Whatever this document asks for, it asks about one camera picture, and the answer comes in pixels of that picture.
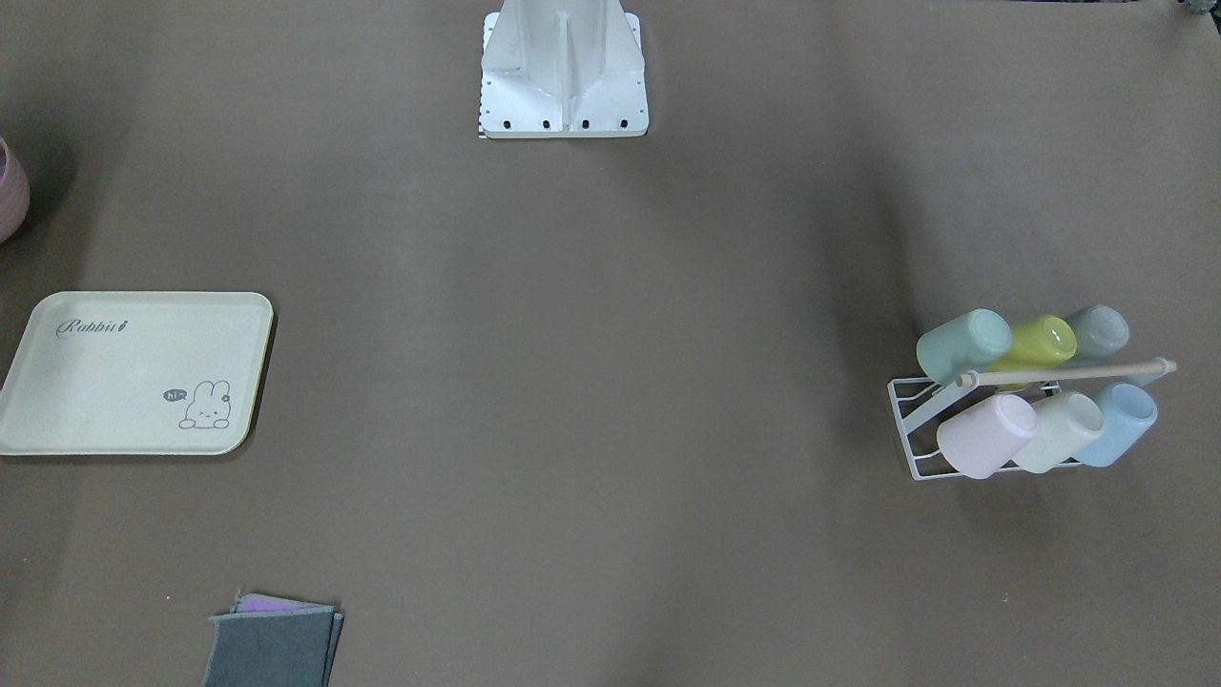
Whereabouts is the light blue plastic cup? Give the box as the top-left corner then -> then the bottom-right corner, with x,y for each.
1073,382 -> 1159,467

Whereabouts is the grey plastic cup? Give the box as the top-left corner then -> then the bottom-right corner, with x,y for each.
1063,304 -> 1129,369

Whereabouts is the white wire cup rack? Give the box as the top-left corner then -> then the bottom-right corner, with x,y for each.
888,378 -> 1067,480

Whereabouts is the wooden rack handle rod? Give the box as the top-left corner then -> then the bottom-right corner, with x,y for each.
954,358 -> 1178,388

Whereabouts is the yellow plastic cup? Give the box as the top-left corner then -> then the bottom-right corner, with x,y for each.
987,316 -> 1078,373

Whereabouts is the cream rabbit print tray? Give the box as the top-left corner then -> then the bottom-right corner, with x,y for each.
1,290 -> 275,458

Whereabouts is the folded grey cloth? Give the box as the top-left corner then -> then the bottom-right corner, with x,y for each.
201,593 -> 344,686

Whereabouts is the white plastic cup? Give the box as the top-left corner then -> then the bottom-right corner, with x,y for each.
1012,390 -> 1105,473

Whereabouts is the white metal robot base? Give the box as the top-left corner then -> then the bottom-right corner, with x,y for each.
477,1 -> 650,139

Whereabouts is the pink plastic cup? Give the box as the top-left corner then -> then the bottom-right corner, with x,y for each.
935,394 -> 1038,480

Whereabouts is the pink ribbed bowl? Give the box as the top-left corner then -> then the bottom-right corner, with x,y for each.
0,138 -> 31,242

